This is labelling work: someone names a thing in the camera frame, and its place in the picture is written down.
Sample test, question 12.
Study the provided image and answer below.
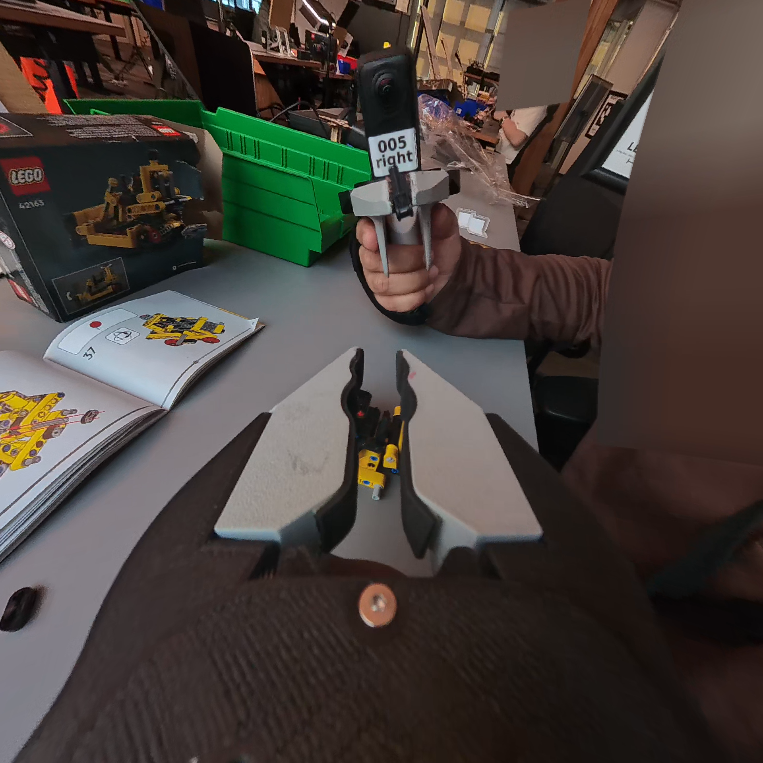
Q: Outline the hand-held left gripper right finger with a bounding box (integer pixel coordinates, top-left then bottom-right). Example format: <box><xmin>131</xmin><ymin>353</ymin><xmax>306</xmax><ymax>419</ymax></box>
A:
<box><xmin>395</xmin><ymin>349</ymin><xmax>544</xmax><ymax>567</ymax></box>

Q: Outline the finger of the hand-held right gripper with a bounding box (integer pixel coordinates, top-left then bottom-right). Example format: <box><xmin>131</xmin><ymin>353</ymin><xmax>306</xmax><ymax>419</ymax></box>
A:
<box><xmin>350</xmin><ymin>178</ymin><xmax>395</xmax><ymax>280</ymax></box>
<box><xmin>410</xmin><ymin>170</ymin><xmax>452</xmax><ymax>271</ymax></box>

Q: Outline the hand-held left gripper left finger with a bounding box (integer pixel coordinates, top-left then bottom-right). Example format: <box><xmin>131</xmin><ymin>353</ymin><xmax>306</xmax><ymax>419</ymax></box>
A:
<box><xmin>213</xmin><ymin>347</ymin><xmax>364</xmax><ymax>552</ymax></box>

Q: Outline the yellow black lego model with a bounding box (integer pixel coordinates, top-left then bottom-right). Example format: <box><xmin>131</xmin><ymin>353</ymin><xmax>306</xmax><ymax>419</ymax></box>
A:
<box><xmin>354</xmin><ymin>387</ymin><xmax>412</xmax><ymax>503</ymax></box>

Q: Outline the person's right forearm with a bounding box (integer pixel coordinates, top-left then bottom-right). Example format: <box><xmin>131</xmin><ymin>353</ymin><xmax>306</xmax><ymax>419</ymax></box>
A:
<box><xmin>426</xmin><ymin>238</ymin><xmax>615</xmax><ymax>345</ymax></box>

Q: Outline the open lego instruction booklet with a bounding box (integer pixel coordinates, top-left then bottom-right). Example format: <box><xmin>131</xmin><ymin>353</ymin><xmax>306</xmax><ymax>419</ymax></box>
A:
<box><xmin>0</xmin><ymin>290</ymin><xmax>266</xmax><ymax>562</ymax></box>

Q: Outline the dark lego set box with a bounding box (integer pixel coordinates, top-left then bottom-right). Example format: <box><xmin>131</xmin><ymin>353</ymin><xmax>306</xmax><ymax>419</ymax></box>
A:
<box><xmin>0</xmin><ymin>113</ymin><xmax>224</xmax><ymax>323</ymax></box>

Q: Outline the small black lego beam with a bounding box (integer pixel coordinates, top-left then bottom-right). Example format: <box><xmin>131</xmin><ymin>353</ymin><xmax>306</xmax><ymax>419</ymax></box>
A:
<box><xmin>0</xmin><ymin>587</ymin><xmax>44</xmax><ymax>633</ymax></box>

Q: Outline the person's right hand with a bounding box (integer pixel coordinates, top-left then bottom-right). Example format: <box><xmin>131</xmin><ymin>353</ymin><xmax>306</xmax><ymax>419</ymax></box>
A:
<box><xmin>356</xmin><ymin>201</ymin><xmax>464</xmax><ymax>315</ymax></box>

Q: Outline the crumpled clear plastic bag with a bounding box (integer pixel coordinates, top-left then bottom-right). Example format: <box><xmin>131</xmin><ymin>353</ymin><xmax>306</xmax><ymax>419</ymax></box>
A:
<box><xmin>417</xmin><ymin>92</ymin><xmax>540</xmax><ymax>209</ymax></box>

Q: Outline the dark grey flat box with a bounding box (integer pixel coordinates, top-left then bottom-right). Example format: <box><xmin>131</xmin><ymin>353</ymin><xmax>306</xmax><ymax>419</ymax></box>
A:
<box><xmin>289</xmin><ymin>109</ymin><xmax>361</xmax><ymax>144</ymax></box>

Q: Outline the green plastic bin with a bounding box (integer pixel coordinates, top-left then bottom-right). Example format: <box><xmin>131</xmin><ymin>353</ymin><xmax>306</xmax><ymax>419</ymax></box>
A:
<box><xmin>62</xmin><ymin>98</ymin><xmax>373</xmax><ymax>268</ymax></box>

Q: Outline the black office chair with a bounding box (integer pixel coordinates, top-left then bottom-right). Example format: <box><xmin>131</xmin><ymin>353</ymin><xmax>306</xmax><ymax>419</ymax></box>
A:
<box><xmin>517</xmin><ymin>172</ymin><xmax>628</xmax><ymax>473</ymax></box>

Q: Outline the black flat panel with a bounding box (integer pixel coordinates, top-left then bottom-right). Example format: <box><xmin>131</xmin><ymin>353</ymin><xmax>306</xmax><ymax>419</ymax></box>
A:
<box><xmin>190</xmin><ymin>24</ymin><xmax>258</xmax><ymax>120</ymax></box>

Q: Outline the person's brown sweater torso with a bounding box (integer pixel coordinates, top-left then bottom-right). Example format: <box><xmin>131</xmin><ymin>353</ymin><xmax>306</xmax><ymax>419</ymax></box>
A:
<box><xmin>560</xmin><ymin>429</ymin><xmax>763</xmax><ymax>763</ymax></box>

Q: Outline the black framed sign stand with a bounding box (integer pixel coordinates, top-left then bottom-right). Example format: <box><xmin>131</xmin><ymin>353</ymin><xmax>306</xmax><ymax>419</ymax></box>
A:
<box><xmin>560</xmin><ymin>56</ymin><xmax>662</xmax><ymax>181</ymax></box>

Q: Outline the orange black machine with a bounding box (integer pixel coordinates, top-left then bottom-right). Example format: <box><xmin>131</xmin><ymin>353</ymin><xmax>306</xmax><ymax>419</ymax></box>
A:
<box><xmin>17</xmin><ymin>55</ymin><xmax>79</xmax><ymax>115</ymax></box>

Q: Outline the black lanyard strap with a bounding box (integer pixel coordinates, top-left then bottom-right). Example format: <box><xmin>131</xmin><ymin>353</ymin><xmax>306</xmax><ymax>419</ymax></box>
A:
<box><xmin>647</xmin><ymin>504</ymin><xmax>763</xmax><ymax>600</ymax></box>

